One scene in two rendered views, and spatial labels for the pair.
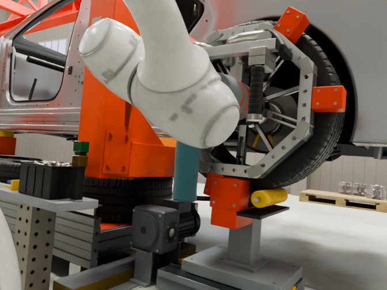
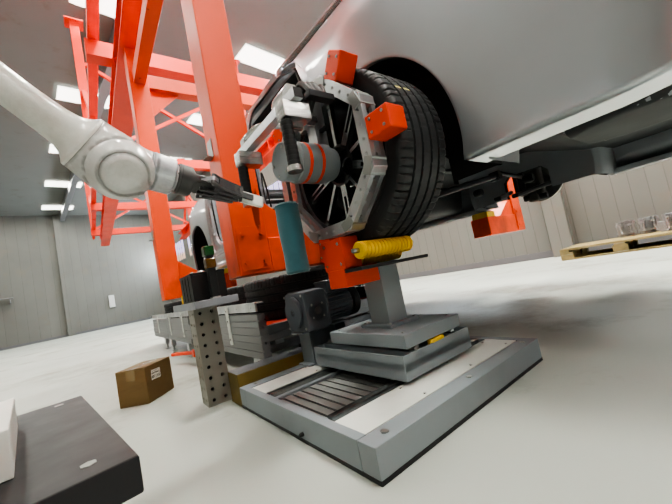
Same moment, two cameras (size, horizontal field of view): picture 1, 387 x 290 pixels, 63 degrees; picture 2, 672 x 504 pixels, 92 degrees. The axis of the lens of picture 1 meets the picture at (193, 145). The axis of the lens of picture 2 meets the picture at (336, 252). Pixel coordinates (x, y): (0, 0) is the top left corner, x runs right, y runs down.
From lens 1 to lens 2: 55 cm
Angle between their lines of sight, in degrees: 19
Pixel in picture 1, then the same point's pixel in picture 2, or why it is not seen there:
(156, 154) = not seen: hidden behind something
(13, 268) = not seen: outside the picture
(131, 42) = not seen: hidden behind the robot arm
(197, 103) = (85, 161)
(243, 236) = (377, 295)
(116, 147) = (250, 245)
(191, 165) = (291, 237)
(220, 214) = (335, 277)
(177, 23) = (38, 107)
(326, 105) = (378, 129)
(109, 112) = (235, 216)
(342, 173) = (620, 211)
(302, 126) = (367, 160)
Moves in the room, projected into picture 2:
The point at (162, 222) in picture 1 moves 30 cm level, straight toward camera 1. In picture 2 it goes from (303, 301) to (270, 314)
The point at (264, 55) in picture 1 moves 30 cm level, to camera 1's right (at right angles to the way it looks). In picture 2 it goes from (283, 107) to (390, 63)
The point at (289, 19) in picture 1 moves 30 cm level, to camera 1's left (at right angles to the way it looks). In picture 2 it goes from (331, 62) to (253, 96)
